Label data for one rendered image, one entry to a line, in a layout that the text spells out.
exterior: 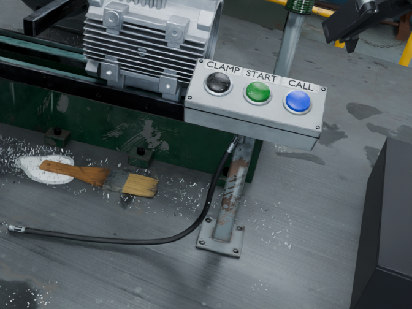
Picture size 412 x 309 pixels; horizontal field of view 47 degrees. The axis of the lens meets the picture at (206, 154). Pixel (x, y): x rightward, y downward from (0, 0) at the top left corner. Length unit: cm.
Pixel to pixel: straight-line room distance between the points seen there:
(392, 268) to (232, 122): 27
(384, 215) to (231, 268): 23
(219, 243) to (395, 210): 26
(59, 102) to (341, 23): 54
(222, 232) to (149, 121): 25
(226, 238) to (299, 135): 23
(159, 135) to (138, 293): 32
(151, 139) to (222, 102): 32
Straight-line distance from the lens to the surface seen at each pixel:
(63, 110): 91
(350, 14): 53
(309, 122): 58
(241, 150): 64
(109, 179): 83
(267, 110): 58
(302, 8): 110
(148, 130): 87
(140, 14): 79
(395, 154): 91
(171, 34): 75
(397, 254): 67
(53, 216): 77
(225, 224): 72
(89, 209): 78
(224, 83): 59
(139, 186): 82
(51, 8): 89
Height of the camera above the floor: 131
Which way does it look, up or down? 33 degrees down
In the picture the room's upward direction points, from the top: 11 degrees clockwise
